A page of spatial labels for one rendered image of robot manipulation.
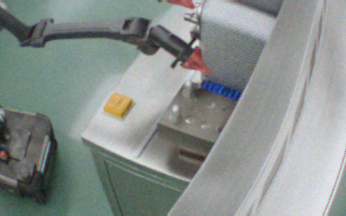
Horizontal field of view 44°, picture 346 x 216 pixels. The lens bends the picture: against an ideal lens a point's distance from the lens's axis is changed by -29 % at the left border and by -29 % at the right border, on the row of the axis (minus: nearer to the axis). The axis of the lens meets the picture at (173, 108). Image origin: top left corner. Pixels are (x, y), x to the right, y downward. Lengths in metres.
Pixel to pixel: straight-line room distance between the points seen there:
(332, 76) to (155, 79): 0.89
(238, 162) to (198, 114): 0.90
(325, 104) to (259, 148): 0.41
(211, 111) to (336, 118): 0.64
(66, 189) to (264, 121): 2.07
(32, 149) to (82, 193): 0.37
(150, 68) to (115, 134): 0.29
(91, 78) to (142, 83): 1.39
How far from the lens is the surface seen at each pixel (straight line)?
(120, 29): 1.59
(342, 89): 1.12
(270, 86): 0.77
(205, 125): 1.55
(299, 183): 0.92
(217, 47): 1.55
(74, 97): 3.13
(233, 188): 0.65
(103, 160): 1.75
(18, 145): 2.64
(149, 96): 1.80
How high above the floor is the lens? 2.19
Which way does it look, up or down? 47 degrees down
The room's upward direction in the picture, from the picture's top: 3 degrees counter-clockwise
